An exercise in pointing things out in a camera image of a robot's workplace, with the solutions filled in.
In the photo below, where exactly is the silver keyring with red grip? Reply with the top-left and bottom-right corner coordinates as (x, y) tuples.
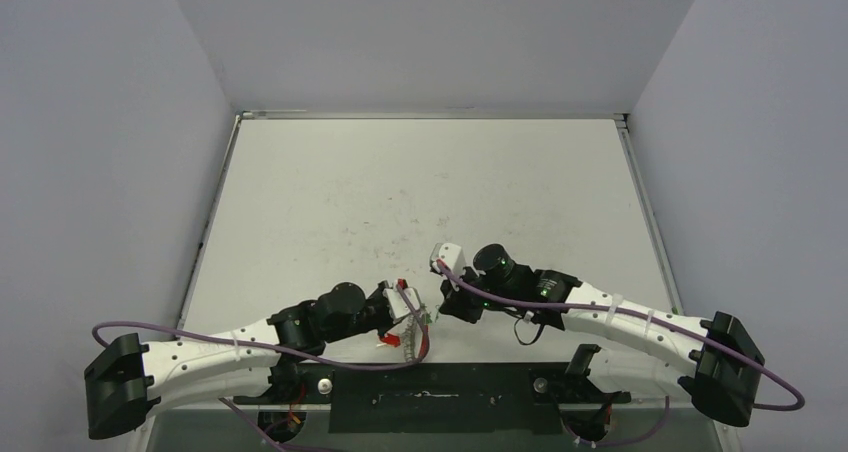
(376, 306), (430, 371)

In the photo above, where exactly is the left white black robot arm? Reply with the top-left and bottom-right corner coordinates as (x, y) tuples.
(84, 280), (426, 440)

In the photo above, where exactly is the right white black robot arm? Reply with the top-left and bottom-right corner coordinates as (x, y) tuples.
(430, 243), (765, 427)

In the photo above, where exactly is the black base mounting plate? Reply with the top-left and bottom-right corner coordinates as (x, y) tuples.
(234, 362), (631, 435)

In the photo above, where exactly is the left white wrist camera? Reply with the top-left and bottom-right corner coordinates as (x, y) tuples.
(382, 279), (422, 324)

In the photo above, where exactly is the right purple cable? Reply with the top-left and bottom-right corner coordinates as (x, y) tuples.
(433, 260), (807, 450)

